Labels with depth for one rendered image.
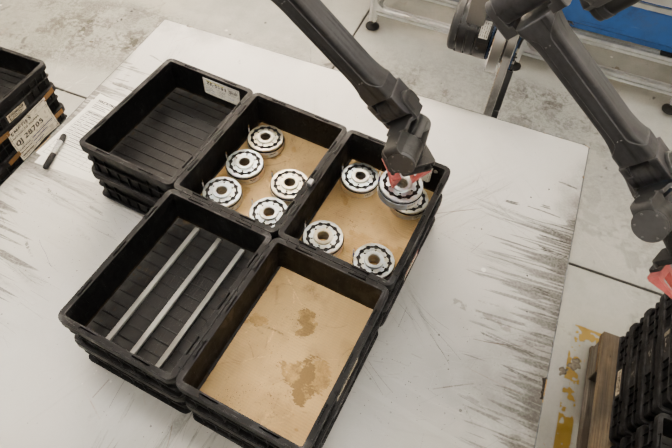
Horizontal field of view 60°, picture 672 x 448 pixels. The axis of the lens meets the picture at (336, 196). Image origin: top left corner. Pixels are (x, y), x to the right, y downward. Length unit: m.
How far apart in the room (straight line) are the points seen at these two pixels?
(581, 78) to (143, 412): 1.15
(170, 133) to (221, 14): 1.93
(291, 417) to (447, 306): 0.53
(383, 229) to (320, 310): 0.28
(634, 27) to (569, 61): 2.27
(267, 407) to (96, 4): 2.96
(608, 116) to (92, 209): 1.36
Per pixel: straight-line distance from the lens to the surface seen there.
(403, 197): 1.33
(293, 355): 1.35
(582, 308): 2.57
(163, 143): 1.75
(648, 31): 3.28
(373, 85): 1.12
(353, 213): 1.55
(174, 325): 1.42
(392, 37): 3.48
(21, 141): 2.53
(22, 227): 1.85
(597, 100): 1.04
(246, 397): 1.33
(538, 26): 0.98
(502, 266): 1.69
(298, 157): 1.66
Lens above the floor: 2.08
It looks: 52 degrees down
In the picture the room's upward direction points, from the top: 4 degrees clockwise
